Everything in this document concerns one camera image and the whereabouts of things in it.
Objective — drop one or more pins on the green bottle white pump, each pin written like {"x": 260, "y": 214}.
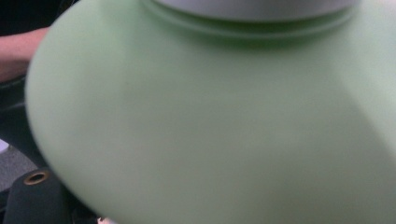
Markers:
{"x": 202, "y": 124}

